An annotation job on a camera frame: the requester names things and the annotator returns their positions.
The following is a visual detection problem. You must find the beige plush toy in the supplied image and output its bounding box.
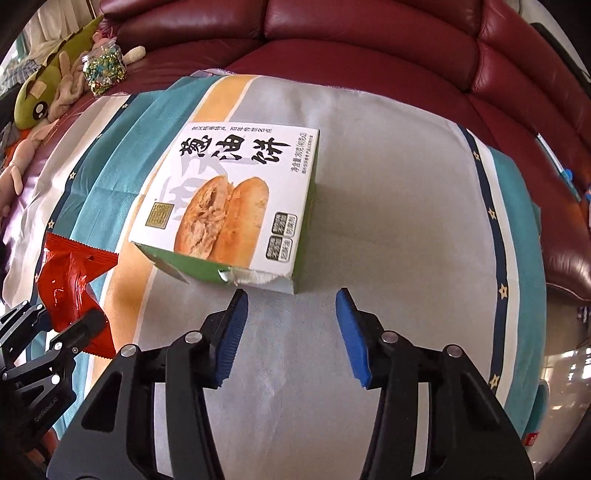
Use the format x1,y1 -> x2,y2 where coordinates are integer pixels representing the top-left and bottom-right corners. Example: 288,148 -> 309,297
46,45 -> 147,121

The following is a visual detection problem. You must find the clear jar of colourful candies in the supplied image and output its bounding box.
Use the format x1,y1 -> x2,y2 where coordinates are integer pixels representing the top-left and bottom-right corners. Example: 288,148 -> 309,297
81,44 -> 128,97

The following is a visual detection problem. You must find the green plush toy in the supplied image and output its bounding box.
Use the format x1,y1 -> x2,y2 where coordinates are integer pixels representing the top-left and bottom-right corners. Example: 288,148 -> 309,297
14,14 -> 105,130

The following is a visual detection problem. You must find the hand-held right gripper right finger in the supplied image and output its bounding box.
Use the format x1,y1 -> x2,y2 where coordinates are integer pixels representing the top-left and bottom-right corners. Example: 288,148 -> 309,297
335,287 -> 534,480

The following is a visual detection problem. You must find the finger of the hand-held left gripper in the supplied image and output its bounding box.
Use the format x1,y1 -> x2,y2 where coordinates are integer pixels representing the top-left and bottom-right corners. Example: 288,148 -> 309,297
0,302 -> 49,359
2,309 -> 107,400

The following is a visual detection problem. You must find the red foil snack bag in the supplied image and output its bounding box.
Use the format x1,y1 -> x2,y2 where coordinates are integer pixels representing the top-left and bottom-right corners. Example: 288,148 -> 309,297
36,233 -> 119,359

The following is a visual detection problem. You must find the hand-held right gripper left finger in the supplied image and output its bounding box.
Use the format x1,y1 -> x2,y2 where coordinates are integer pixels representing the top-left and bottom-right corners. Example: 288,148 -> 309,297
46,288 -> 249,480

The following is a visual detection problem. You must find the pink plush bunny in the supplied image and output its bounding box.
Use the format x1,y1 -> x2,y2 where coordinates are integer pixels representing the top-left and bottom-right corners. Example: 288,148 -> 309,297
0,124 -> 58,217

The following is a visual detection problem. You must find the white green pastry box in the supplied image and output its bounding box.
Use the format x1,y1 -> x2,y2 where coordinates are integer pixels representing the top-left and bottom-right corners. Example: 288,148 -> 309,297
128,122 -> 321,295

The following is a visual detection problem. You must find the dark red leather sofa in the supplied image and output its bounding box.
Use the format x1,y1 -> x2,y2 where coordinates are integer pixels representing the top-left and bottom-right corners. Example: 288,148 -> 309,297
99,0 -> 591,301

